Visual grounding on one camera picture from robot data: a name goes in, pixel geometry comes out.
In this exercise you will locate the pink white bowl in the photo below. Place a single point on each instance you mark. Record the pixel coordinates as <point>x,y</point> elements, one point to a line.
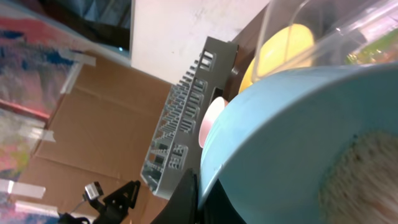
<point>213,111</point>

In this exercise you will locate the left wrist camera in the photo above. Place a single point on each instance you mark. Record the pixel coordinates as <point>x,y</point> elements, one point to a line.
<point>93,191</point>

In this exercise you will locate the rice food waste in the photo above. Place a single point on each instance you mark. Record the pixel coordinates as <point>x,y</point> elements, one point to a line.
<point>361,186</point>

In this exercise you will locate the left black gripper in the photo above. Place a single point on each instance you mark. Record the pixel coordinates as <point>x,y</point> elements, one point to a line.
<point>116,205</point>

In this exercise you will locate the yellow plate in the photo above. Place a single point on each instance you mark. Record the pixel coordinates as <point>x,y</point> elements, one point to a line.
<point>282,46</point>

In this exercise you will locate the grey dishwasher rack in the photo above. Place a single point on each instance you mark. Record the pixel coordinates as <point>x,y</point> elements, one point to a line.
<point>174,147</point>

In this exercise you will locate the light blue bowl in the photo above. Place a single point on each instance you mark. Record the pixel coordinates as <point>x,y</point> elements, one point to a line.
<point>271,145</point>

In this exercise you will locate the green snack wrapper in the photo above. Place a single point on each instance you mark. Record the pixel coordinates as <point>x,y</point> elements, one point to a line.
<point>382,50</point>

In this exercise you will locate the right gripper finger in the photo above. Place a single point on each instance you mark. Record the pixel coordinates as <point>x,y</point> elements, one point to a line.
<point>182,206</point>

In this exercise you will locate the clear plastic bin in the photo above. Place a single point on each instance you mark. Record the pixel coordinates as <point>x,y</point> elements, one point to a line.
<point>340,27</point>

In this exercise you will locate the brown cardboard box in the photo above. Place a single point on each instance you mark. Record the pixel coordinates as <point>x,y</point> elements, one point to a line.
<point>102,131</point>

